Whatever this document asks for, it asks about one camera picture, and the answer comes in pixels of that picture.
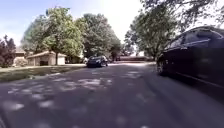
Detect dark car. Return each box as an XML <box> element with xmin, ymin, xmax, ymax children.
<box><xmin>86</xmin><ymin>55</ymin><xmax>109</xmax><ymax>69</ymax></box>

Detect low house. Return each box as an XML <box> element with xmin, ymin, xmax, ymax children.
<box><xmin>116</xmin><ymin>55</ymin><xmax>156</xmax><ymax>63</ymax></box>

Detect green tree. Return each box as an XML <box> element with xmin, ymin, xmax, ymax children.
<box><xmin>74</xmin><ymin>13</ymin><xmax>123</xmax><ymax>63</ymax></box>
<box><xmin>41</xmin><ymin>6</ymin><xmax>84</xmax><ymax>66</ymax></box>
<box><xmin>20</xmin><ymin>14</ymin><xmax>49</xmax><ymax>54</ymax></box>

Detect grey asphalt road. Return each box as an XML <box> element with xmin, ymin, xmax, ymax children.
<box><xmin>0</xmin><ymin>62</ymin><xmax>224</xmax><ymax>128</ymax></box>

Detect dark leafy tree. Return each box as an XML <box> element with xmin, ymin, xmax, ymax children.
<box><xmin>124</xmin><ymin>4</ymin><xmax>178</xmax><ymax>61</ymax></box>

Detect tan house with garage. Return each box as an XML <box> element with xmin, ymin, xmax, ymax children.
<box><xmin>25</xmin><ymin>50</ymin><xmax>68</xmax><ymax>67</ymax></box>

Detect black car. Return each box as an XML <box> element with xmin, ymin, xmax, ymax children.
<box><xmin>155</xmin><ymin>25</ymin><xmax>224</xmax><ymax>88</ymax></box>

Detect large spreading tree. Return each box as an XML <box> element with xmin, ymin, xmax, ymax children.
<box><xmin>139</xmin><ymin>0</ymin><xmax>224</xmax><ymax>31</ymax></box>

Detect red-leaved bush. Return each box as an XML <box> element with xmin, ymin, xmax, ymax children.
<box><xmin>0</xmin><ymin>34</ymin><xmax>17</xmax><ymax>69</ymax></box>

